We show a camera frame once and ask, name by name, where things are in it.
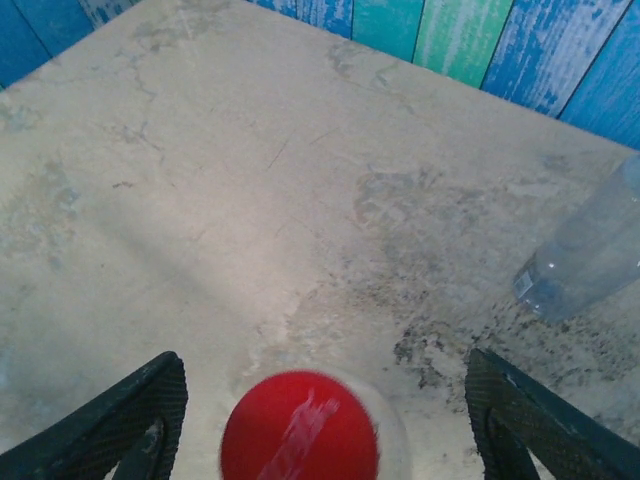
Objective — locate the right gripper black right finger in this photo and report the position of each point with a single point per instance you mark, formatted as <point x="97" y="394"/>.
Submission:
<point x="520" y="405"/>

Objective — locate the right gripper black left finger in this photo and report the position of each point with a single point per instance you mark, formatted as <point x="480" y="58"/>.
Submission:
<point x="130" y="415"/>

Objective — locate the red bottle cap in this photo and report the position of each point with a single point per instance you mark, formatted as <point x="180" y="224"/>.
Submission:
<point x="295" y="430"/>

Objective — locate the clear plastic water bottle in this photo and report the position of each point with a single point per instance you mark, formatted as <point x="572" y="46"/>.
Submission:
<point x="585" y="250"/>

